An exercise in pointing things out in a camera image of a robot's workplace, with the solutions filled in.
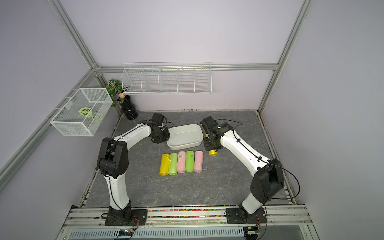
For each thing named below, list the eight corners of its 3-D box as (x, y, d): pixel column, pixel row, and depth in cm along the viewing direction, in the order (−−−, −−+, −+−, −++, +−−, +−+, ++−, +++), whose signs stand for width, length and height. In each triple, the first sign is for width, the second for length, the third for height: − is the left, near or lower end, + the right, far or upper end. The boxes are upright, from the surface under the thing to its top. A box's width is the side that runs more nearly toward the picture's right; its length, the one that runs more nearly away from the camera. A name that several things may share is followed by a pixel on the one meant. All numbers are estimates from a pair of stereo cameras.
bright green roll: (185, 172, 90) (185, 170, 88) (186, 153, 99) (186, 150, 96) (194, 172, 90) (193, 170, 88) (194, 153, 99) (194, 150, 96)
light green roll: (168, 175, 89) (167, 173, 87) (171, 155, 97) (170, 153, 95) (176, 175, 89) (176, 173, 87) (178, 155, 97) (178, 153, 95)
